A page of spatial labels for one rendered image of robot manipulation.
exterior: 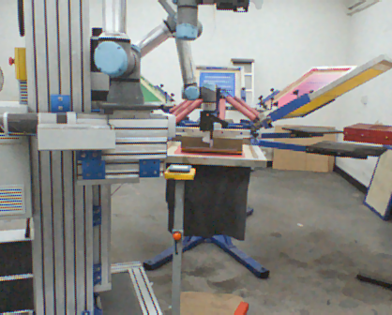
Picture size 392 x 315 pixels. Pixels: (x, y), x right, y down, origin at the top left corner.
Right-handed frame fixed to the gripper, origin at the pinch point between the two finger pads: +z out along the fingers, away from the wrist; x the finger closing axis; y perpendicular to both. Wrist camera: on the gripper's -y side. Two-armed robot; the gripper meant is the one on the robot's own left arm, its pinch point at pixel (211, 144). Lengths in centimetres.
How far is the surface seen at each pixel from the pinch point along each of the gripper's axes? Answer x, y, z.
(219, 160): 32.6, -4.7, 2.7
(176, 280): 52, 15, 58
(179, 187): 52, 14, 12
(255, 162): 32.7, -22.3, 3.3
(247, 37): -440, -46, -109
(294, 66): -440, -123, -64
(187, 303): 5, 14, 98
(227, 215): 21.6, -9.4, 34.7
